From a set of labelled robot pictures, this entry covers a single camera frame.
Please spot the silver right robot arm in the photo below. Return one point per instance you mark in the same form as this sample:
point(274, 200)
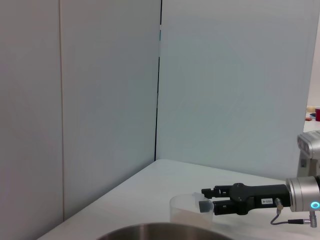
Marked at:
point(302, 192)

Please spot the small red flat object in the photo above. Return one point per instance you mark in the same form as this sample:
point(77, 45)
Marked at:
point(308, 119)

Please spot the white rice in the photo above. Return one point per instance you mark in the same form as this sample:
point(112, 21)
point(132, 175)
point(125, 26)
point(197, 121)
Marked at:
point(187, 218)

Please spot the red plastic cup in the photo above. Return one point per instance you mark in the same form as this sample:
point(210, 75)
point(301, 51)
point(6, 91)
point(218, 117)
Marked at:
point(317, 114)

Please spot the small blue object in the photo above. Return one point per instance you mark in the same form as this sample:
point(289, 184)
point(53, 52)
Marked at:
point(312, 115)

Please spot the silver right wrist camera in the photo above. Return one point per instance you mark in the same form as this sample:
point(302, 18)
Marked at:
point(310, 150)

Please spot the clear plastic measuring cup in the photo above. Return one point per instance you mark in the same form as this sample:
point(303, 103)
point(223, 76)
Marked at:
point(185, 207)

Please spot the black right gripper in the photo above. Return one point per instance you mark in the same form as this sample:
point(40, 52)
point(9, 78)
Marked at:
point(262, 196)

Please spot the stainless steel mixing bowl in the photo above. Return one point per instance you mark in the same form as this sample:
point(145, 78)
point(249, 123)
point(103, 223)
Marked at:
point(162, 232)

